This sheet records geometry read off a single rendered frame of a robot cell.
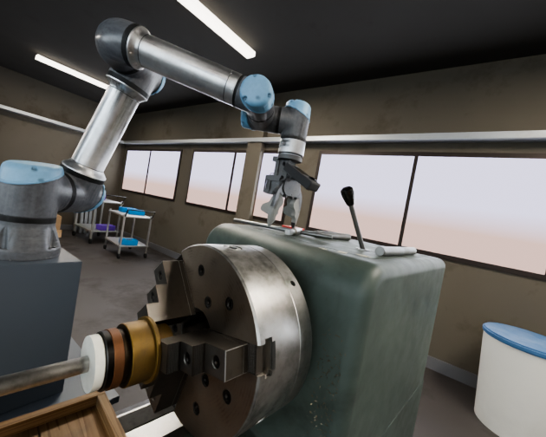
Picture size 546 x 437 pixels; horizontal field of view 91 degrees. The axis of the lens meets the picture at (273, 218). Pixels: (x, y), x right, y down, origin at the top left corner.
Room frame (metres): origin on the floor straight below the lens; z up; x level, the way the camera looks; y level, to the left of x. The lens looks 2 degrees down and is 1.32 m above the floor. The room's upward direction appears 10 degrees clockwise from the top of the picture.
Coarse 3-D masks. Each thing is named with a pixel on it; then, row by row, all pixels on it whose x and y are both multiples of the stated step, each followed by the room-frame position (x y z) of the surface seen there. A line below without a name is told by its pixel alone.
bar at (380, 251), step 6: (378, 246) 0.60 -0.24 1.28; (384, 246) 0.61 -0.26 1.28; (390, 246) 0.65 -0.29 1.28; (378, 252) 0.59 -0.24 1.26; (384, 252) 0.59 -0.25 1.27; (390, 252) 0.62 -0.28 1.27; (396, 252) 0.65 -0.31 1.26; (402, 252) 0.69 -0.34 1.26; (408, 252) 0.73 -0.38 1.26; (414, 252) 0.78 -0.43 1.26
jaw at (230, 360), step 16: (176, 336) 0.39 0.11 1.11; (192, 336) 0.39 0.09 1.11; (208, 336) 0.39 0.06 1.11; (224, 336) 0.39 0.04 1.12; (176, 352) 0.36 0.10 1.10; (192, 352) 0.35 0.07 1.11; (208, 352) 0.36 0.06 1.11; (224, 352) 0.33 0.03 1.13; (240, 352) 0.35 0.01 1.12; (256, 352) 0.35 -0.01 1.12; (160, 368) 0.36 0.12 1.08; (176, 368) 0.36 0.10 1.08; (192, 368) 0.35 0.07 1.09; (208, 368) 0.35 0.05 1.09; (224, 368) 0.33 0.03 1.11; (240, 368) 0.35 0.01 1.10; (256, 368) 0.35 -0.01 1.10
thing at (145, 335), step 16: (144, 320) 0.39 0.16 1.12; (112, 336) 0.34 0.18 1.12; (128, 336) 0.36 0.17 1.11; (144, 336) 0.36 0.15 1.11; (160, 336) 0.38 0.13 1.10; (112, 352) 0.33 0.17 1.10; (128, 352) 0.34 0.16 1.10; (144, 352) 0.35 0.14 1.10; (160, 352) 0.36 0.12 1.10; (112, 368) 0.32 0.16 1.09; (128, 368) 0.34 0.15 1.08; (144, 368) 0.35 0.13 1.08; (112, 384) 0.33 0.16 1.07; (128, 384) 0.34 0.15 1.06
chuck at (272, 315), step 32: (192, 256) 0.48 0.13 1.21; (224, 256) 0.42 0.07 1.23; (256, 256) 0.47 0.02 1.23; (192, 288) 0.47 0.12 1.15; (224, 288) 0.41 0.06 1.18; (256, 288) 0.39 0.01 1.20; (192, 320) 0.50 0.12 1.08; (224, 320) 0.40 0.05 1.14; (256, 320) 0.36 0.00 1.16; (288, 320) 0.40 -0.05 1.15; (288, 352) 0.39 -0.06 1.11; (192, 384) 0.44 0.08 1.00; (224, 384) 0.39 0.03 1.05; (256, 384) 0.35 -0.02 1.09; (288, 384) 0.40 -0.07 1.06; (192, 416) 0.43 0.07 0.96; (224, 416) 0.38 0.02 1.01; (256, 416) 0.36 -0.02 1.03
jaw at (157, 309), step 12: (168, 264) 0.48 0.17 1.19; (180, 264) 0.49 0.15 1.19; (156, 276) 0.48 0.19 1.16; (168, 276) 0.46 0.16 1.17; (180, 276) 0.48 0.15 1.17; (156, 288) 0.44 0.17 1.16; (168, 288) 0.45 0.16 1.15; (180, 288) 0.47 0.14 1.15; (156, 300) 0.43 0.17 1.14; (168, 300) 0.44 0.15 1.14; (180, 300) 0.45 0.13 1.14; (192, 300) 0.47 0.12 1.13; (144, 312) 0.41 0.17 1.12; (156, 312) 0.41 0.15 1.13; (168, 312) 0.43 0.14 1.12; (180, 312) 0.44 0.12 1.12; (192, 312) 0.45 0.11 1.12; (168, 324) 0.45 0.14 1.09
